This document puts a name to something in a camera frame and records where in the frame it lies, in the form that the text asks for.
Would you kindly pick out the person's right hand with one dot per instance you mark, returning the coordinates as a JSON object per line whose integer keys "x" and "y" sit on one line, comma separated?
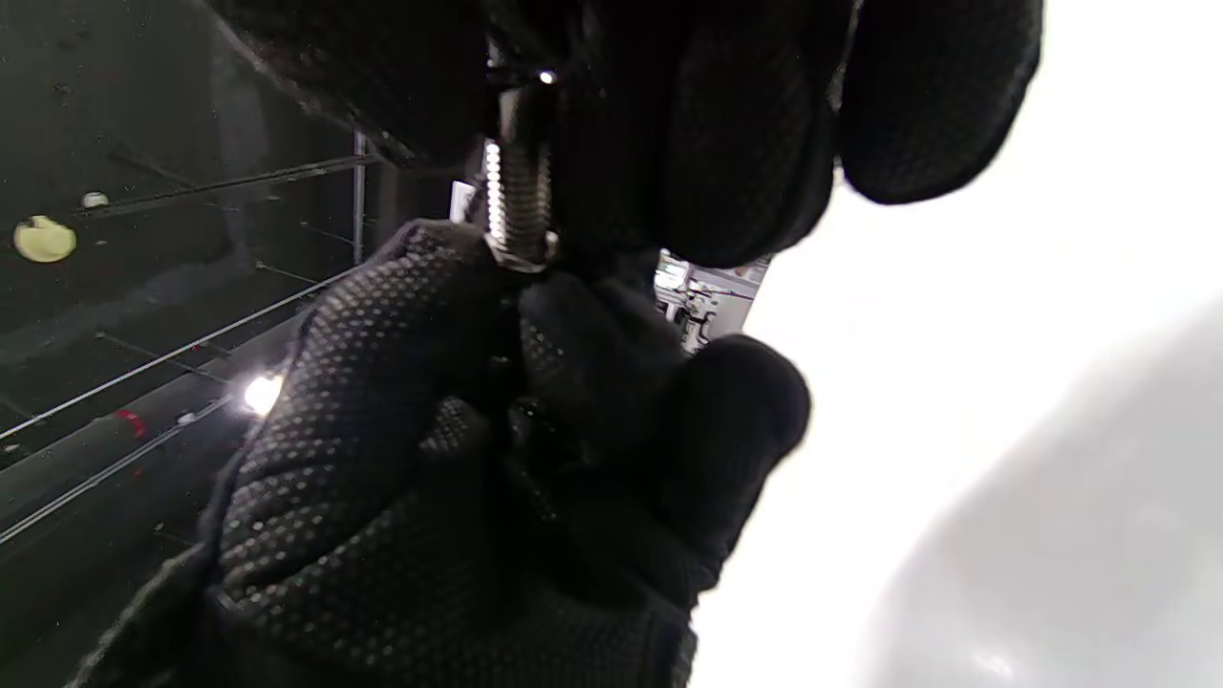
{"x": 430, "y": 497}

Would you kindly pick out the person's left hand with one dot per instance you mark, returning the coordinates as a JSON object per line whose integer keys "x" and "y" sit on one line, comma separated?
{"x": 717, "y": 115}

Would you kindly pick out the silver screw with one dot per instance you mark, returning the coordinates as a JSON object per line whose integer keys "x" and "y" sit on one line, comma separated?
{"x": 516, "y": 191}

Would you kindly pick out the silver hex nut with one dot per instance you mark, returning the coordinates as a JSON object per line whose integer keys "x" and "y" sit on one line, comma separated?
{"x": 518, "y": 253}

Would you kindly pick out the bright ceiling spot light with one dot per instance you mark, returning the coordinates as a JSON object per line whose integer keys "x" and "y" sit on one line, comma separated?
{"x": 263, "y": 394}

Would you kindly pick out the round yellowish ceiling fixture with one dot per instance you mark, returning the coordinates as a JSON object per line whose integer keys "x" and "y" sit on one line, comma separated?
{"x": 43, "y": 239}

